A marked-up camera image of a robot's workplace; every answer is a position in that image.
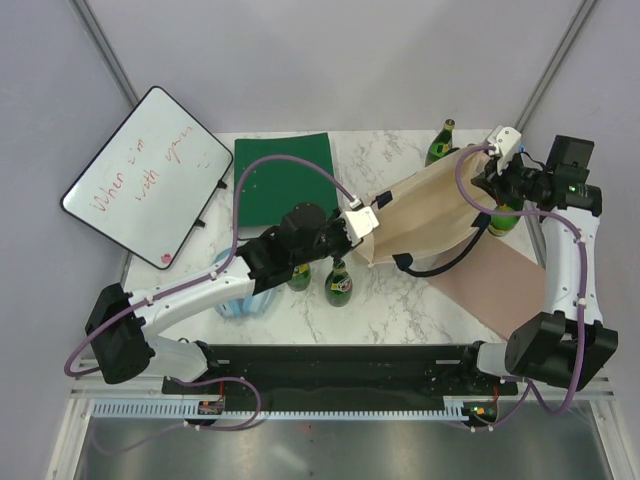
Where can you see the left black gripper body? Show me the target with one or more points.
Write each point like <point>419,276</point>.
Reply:
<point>333,242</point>

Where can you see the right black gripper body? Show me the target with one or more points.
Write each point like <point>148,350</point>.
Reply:
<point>512,181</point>

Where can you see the green Perrier bottle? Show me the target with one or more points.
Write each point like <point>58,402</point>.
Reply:
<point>301,278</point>

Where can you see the green glass bottle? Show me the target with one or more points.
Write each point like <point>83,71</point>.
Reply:
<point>502,225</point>
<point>338,285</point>
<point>442,143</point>

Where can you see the beige canvas tote bag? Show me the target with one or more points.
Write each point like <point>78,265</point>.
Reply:
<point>425,215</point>

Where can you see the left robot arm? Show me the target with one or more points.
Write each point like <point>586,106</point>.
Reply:
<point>124,329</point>

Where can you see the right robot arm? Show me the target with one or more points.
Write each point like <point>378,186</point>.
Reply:
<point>566,344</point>

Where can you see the blue headphones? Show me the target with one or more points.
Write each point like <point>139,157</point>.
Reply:
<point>249,307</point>

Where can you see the pink board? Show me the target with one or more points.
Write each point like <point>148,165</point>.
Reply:
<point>497,285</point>

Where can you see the white whiteboard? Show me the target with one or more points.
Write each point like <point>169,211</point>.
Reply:
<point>149,184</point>

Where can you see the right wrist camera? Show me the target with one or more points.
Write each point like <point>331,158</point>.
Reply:
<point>506,141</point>

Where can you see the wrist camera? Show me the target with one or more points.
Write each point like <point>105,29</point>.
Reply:
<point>360,221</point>
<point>506,141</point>

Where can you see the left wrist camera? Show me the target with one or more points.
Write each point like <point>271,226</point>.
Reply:
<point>360,221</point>

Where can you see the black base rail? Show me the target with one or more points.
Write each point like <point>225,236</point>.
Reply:
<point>359,379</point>

